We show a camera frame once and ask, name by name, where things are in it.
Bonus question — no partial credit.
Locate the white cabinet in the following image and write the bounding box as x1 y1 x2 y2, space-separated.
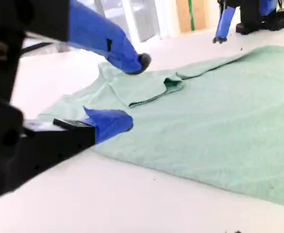
93 0 162 43

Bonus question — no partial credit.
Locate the green t-shirt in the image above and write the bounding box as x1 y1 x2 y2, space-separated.
34 45 284 209

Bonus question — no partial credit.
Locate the green pole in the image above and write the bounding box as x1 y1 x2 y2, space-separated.
189 0 196 32

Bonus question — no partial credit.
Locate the brown cardboard panel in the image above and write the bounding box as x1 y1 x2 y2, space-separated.
176 0 207 33

